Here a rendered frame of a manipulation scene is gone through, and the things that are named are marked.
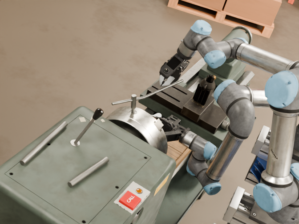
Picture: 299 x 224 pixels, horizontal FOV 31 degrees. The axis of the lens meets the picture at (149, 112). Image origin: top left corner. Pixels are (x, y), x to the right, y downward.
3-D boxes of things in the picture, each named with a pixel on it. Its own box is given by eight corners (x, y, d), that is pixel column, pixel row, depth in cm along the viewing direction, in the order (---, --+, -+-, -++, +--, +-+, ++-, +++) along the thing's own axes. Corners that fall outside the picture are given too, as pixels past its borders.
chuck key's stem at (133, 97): (131, 119, 236) (132, 97, 230) (129, 117, 238) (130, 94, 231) (135, 118, 237) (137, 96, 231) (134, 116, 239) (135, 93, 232)
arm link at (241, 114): (269, 116, 225) (221, 195, 253) (255, 98, 232) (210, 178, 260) (248, 116, 219) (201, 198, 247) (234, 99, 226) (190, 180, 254)
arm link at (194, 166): (192, 183, 256) (200, 166, 249) (182, 166, 263) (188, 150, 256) (207, 180, 260) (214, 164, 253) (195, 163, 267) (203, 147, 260)
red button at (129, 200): (131, 212, 191) (133, 208, 190) (117, 203, 193) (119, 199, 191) (140, 202, 196) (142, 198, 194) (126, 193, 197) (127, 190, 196)
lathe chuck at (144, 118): (156, 186, 243) (160, 128, 226) (97, 163, 255) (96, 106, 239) (165, 176, 250) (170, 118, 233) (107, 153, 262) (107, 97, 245)
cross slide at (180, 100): (214, 134, 288) (216, 128, 285) (145, 95, 299) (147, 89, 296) (227, 118, 301) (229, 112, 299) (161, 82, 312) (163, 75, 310)
